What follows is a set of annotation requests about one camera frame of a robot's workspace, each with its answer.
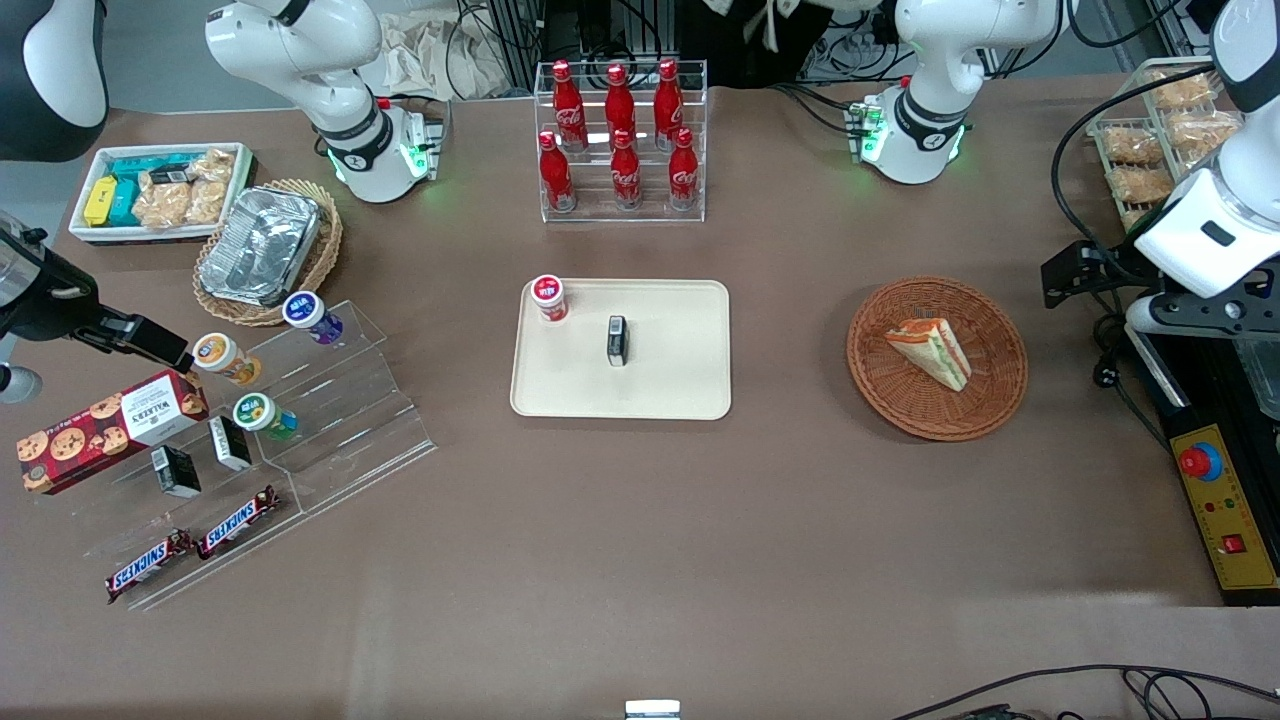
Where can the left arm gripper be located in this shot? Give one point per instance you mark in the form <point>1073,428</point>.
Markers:
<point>1072,271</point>

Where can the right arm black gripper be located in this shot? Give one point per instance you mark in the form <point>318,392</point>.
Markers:
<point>48,306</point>

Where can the triangle sandwich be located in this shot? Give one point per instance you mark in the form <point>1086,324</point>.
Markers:
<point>935,350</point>

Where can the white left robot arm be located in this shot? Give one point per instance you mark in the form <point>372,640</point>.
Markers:
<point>940,40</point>

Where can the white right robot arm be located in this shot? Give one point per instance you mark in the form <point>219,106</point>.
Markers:
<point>300,50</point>

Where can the aluminium foil tray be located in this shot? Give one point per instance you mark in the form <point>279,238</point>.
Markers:
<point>258,245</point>

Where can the light wicker basket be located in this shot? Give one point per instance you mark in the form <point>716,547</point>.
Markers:
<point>325,255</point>

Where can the round brown wicker basket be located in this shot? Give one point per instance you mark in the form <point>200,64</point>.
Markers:
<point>900,400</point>

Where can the beige plastic tray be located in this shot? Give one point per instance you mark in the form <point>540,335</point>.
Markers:
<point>680,380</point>

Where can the orange cap yogurt bottle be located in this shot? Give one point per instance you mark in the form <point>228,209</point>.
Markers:
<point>215,352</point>

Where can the steel pan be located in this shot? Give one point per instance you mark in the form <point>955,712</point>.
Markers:
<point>1262,380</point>

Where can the black metal machine base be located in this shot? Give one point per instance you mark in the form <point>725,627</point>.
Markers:
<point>1200,390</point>

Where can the red Walkers shortbread box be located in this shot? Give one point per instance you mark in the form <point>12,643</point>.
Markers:
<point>100,435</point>

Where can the white plastic bin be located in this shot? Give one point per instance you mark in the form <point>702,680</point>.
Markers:
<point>90,235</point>

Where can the green cap yogurt bottle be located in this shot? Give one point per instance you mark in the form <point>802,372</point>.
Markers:
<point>255,411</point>

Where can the small black box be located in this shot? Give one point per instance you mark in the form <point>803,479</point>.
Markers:
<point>230,443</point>
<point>617,340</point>
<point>176,472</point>

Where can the clear bagged cracker pack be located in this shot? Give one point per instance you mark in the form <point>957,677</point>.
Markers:
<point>207,200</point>
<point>160,205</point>
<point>212,163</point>

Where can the short teal snack box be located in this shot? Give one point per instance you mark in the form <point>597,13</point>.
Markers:
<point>124,203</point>

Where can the yellow snack box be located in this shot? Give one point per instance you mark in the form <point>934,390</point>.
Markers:
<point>100,200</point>

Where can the clear bagged pastry pack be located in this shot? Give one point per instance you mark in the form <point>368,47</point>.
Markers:
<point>1140,183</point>
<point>1205,130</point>
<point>1133,145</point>
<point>1180,90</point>

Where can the purple cap yogurt bottle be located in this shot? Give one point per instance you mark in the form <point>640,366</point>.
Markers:
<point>303,309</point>

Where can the long teal snack box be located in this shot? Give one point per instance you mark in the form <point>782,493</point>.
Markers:
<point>145,163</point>

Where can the Snickers chocolate bar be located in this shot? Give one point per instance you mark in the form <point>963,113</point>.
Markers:
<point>238,522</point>
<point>150,565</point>

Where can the yellow control box red button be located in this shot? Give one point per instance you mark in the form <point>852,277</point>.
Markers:
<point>1235,520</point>

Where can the clear acrylic stepped display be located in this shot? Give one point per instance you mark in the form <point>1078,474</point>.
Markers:
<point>350,420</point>

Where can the beige cloth bag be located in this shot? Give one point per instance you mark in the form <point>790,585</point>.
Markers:
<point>430,55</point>

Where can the red cap yogurt bottle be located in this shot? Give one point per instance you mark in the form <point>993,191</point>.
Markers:
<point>548,292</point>

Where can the red cola bottle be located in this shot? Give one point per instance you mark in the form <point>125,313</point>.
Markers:
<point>620,105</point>
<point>568,105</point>
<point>668,100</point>
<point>683,168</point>
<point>556,172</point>
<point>626,170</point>

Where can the clear acrylic bottle rack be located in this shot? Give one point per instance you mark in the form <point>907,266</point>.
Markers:
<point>600,216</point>

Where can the small white block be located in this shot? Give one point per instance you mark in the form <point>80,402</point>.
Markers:
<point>652,709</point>

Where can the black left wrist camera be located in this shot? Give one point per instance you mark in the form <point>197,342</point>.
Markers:
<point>1080,272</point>

